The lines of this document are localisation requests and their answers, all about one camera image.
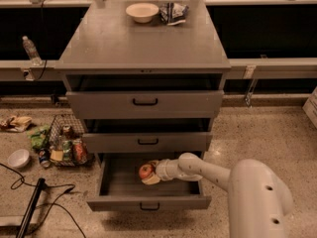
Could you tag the grey bottom drawer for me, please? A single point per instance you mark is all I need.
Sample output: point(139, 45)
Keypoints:
point(120, 188)

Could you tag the green can in basket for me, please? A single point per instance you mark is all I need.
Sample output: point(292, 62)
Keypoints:
point(67, 150)

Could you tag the soda can on floor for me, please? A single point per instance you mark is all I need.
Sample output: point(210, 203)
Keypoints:
point(44, 158)

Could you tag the red can in basket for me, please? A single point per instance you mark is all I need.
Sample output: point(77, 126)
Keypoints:
point(79, 151)

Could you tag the crumpled dark patterned cloth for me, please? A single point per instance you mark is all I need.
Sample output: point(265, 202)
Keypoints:
point(173, 13)

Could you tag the wire mesh basket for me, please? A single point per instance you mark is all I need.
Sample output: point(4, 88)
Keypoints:
point(65, 127)

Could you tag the clear plastic water bottle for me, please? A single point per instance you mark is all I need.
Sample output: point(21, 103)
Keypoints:
point(31, 51)

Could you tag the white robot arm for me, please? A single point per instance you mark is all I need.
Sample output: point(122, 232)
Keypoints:
point(257, 198)

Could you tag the grey drawer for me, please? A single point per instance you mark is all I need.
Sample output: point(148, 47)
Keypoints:
point(144, 104)
point(147, 142)
point(120, 188)

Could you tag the red apple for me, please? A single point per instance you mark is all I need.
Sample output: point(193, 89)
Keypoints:
point(146, 171)

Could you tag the grey drawer cabinet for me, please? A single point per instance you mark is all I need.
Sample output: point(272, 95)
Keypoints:
point(111, 52)

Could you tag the grey middle drawer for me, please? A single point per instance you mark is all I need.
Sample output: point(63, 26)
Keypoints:
point(147, 142)

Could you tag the black pole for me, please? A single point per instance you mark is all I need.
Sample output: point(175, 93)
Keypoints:
point(31, 208)

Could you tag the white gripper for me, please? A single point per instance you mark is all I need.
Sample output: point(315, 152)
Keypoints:
point(163, 170)

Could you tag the green chip bag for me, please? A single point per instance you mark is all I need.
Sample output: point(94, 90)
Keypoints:
point(39, 137)

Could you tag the white bowl on floor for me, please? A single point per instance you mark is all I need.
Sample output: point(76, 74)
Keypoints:
point(19, 158)

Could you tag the white ceramic bowl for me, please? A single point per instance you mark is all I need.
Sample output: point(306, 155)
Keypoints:
point(142, 12)

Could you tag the crumpled brown snack bag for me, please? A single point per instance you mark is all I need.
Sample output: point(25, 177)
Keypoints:
point(15, 124)

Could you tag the grey top drawer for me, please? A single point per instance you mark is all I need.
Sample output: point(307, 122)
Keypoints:
point(144, 104)

